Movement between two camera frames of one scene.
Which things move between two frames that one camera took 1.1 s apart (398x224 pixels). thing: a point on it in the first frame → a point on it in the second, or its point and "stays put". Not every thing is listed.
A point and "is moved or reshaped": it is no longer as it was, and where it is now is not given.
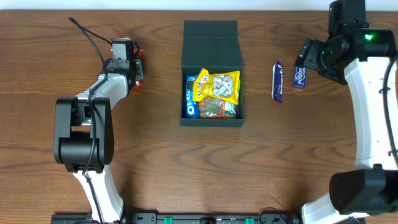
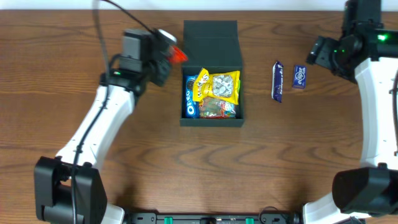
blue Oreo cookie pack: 191,107 stays put
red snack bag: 140,53 is moved or reshaped
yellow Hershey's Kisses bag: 222,86 stays put
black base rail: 185,218 stays put
